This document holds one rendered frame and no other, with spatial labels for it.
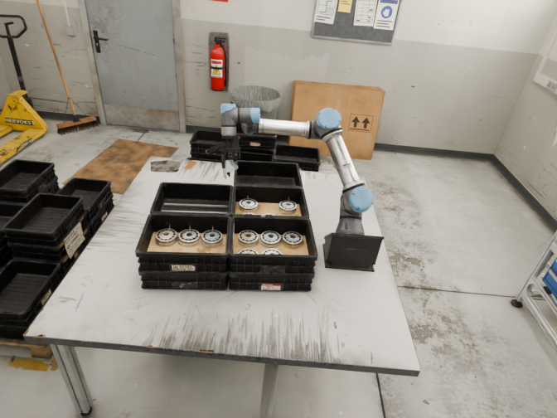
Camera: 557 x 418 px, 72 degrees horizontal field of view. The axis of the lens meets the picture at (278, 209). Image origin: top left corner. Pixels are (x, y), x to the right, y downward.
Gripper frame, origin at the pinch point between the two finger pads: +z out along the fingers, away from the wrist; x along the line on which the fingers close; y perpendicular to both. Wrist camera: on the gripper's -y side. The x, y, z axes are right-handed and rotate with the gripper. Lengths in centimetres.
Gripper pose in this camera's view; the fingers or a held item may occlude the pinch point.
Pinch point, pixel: (226, 175)
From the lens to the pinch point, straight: 200.9
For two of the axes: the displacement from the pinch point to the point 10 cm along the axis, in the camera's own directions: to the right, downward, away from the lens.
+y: 9.8, 0.5, -1.9
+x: 2.0, -2.3, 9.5
